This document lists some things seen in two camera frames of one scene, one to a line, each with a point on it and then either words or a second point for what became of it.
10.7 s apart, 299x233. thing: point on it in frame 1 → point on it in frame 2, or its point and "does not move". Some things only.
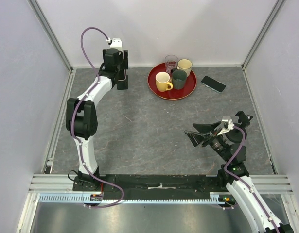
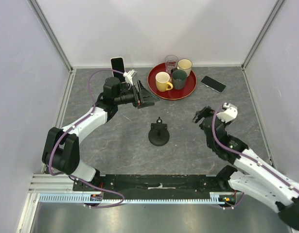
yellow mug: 162,82 does not move
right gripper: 195,138 → 206,110
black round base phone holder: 235,135 → 158,135
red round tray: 172,93 does not move
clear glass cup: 171,61 does not move
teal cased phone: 213,84 does not move
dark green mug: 179,77 does not move
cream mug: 184,64 does not move
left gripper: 124,59 → 147,99
